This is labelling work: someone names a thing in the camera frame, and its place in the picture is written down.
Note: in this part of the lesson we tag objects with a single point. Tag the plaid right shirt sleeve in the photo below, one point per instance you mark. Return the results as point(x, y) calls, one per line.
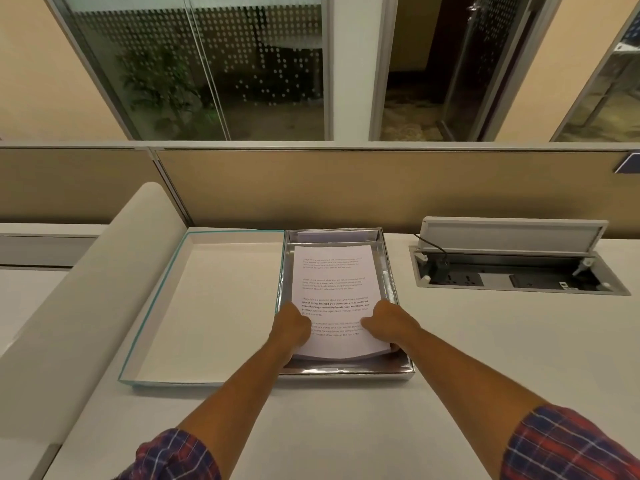
point(575, 444)

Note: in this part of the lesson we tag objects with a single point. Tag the green potted plant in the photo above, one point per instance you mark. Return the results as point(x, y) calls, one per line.
point(167, 89)

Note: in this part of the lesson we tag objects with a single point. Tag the recessed desk socket box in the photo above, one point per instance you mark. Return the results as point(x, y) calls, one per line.
point(520, 280)

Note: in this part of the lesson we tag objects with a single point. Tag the blue partition name tag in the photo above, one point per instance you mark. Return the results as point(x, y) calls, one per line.
point(629, 162)

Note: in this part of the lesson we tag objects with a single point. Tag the silver metal tray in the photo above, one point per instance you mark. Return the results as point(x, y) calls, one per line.
point(390, 274)

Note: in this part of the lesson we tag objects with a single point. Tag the narrow tan partition panel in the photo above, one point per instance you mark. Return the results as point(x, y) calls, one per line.
point(75, 187)

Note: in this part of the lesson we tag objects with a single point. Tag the white side desk divider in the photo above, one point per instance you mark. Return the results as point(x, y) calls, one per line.
point(85, 314)

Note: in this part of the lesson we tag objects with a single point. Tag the wide tan partition panel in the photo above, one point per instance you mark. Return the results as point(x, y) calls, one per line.
point(380, 189)

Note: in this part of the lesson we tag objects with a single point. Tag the plaid left shirt sleeve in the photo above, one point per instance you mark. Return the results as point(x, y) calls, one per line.
point(172, 457)

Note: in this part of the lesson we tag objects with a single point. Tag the grey socket box flap lid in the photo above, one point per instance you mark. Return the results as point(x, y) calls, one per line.
point(510, 237)

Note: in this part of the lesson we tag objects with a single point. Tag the person's left hand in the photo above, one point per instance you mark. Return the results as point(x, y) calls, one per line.
point(287, 332)

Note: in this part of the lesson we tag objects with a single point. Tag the person's left thumb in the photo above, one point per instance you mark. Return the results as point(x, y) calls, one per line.
point(306, 328)

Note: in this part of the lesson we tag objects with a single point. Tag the person's right forearm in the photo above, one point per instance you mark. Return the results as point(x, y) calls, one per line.
point(470, 389)

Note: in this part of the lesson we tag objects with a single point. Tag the person's left forearm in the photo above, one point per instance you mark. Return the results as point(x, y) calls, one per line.
point(235, 392)

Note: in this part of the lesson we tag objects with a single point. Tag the dotted frosted glass window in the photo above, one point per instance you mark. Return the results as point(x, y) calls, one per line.
point(260, 64)

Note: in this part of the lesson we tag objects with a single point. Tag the person's right hand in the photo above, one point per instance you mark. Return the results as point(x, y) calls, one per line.
point(395, 327)

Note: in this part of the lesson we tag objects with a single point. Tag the white box lid teal edge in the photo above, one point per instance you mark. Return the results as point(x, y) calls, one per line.
point(210, 304)

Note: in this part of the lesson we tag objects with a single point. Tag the person's right thumb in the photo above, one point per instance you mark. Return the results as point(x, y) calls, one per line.
point(371, 325)

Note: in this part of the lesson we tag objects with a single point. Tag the slanted glass window pane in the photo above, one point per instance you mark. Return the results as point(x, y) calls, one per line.
point(607, 94)

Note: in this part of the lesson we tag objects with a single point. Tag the stack of printed white paper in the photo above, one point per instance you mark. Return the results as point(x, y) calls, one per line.
point(335, 289)

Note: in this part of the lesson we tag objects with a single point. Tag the glass door with metal frame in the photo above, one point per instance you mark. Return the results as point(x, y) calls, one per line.
point(480, 69)

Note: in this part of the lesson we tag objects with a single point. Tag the plaid shirt sleeve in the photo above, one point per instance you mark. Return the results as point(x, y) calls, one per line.
point(575, 444)
point(172, 457)

